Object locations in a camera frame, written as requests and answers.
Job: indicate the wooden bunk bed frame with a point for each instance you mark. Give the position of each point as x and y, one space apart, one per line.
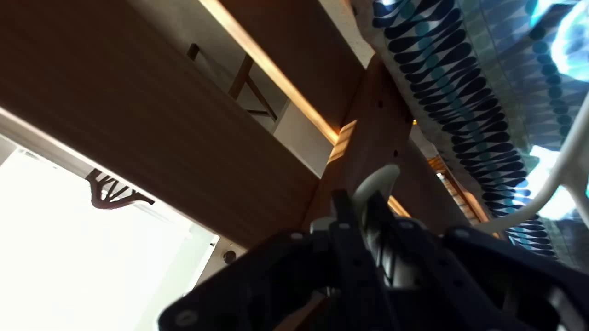
153 121

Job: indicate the blue patterned bedsheet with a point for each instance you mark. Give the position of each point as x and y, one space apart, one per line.
453 92

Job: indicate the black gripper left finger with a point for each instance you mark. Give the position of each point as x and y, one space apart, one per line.
295 281

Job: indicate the white coat hanger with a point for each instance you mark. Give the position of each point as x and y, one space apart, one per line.
379 180

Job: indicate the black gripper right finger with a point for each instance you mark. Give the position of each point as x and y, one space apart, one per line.
479 281

